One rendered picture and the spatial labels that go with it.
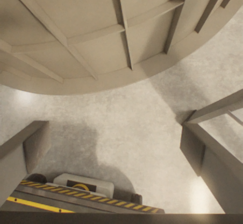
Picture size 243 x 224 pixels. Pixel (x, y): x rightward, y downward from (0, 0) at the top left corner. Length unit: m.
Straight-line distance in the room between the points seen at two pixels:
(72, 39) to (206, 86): 0.68
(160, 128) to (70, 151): 0.48
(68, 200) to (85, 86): 0.54
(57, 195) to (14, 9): 0.54
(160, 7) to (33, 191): 0.72
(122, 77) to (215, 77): 0.47
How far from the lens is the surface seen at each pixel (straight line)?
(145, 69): 0.91
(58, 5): 0.49
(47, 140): 0.17
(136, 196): 0.83
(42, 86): 1.04
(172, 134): 0.90
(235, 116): 0.65
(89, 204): 0.64
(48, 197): 0.68
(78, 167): 0.96
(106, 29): 0.58
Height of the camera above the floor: 0.88
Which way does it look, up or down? 79 degrees down
